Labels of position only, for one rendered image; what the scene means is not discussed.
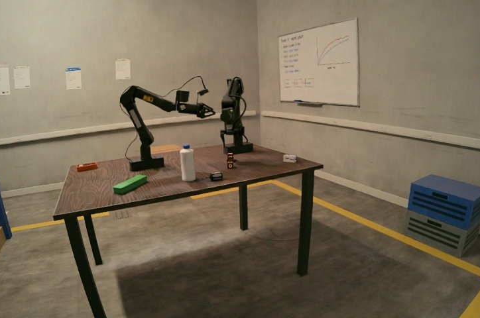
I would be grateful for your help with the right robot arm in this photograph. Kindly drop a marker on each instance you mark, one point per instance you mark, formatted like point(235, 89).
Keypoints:
point(145, 136)

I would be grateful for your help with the orange rectangular block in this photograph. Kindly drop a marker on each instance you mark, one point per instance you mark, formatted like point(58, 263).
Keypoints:
point(84, 167)

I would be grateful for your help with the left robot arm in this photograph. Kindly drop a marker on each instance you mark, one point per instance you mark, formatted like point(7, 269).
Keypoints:
point(227, 115)

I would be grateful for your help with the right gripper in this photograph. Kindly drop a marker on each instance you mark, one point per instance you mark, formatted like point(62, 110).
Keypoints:
point(194, 109)

